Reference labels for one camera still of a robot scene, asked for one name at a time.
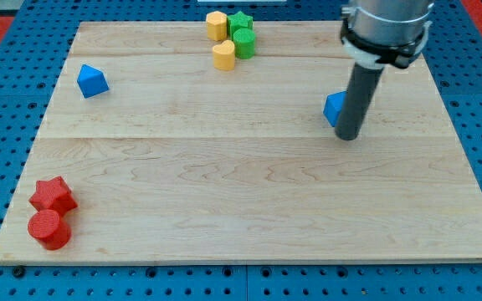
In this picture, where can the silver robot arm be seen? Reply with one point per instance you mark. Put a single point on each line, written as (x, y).
(380, 32)

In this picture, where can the yellow heart block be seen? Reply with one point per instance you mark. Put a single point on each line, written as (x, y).
(224, 55)

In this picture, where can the blue triangle block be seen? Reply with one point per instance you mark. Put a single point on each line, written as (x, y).
(91, 81)

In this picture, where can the wooden board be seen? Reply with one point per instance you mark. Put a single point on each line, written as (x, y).
(179, 163)

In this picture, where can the blue cube block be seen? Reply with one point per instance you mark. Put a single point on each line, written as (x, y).
(333, 107)

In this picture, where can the green cylinder block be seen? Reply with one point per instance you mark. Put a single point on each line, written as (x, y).
(244, 42)

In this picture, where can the green star block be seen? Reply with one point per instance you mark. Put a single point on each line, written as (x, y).
(237, 21)

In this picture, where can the yellow hexagon block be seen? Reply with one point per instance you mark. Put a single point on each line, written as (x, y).
(216, 22)

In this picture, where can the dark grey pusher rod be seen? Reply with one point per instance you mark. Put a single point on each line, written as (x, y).
(360, 90)

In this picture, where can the red star block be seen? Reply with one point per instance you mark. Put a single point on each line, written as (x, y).
(53, 194)

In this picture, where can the red cylinder block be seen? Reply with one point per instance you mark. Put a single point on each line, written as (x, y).
(49, 229)

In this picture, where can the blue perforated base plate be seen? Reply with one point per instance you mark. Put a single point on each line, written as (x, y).
(31, 57)

